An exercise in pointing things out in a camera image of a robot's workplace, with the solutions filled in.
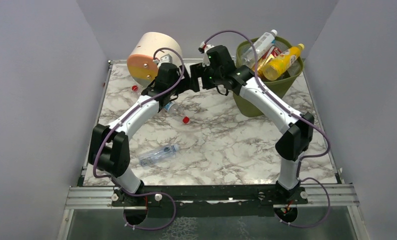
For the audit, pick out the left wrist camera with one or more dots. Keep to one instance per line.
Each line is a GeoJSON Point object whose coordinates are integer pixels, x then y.
{"type": "Point", "coordinates": [167, 58]}

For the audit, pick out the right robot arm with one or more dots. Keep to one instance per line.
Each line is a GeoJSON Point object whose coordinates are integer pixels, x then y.
{"type": "Point", "coordinates": [295, 128]}

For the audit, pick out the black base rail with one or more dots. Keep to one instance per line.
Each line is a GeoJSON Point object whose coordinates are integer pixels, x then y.
{"type": "Point", "coordinates": [155, 207]}

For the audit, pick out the yellow juice bottle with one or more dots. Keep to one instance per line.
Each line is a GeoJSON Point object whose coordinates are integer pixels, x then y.
{"type": "Point", "coordinates": [280, 64]}

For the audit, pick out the clear bottle pale blue cap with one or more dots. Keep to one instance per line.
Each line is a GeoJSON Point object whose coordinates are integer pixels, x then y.
{"type": "Point", "coordinates": [158, 154]}

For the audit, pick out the red label bottle top left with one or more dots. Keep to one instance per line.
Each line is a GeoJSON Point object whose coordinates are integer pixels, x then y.
{"type": "Point", "coordinates": [137, 90]}

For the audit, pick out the red label bottle red cap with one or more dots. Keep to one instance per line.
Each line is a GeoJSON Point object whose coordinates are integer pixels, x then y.
{"type": "Point", "coordinates": [177, 111]}

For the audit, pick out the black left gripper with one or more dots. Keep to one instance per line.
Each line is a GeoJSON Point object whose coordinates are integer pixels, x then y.
{"type": "Point", "coordinates": [184, 77]}

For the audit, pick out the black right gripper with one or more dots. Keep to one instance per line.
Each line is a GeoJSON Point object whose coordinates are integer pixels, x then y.
{"type": "Point", "coordinates": [196, 78]}

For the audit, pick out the round cream drawer cabinet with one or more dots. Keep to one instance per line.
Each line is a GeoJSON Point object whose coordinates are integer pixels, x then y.
{"type": "Point", "coordinates": [140, 62]}

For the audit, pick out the white blue label tea bottle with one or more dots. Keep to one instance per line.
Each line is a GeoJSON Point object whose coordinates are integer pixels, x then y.
{"type": "Point", "coordinates": [261, 46]}

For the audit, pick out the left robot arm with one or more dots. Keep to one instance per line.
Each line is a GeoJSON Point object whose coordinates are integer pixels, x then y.
{"type": "Point", "coordinates": [109, 151]}

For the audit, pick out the red gold label bottle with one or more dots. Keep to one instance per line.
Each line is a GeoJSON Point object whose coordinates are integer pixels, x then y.
{"type": "Point", "coordinates": [272, 53]}

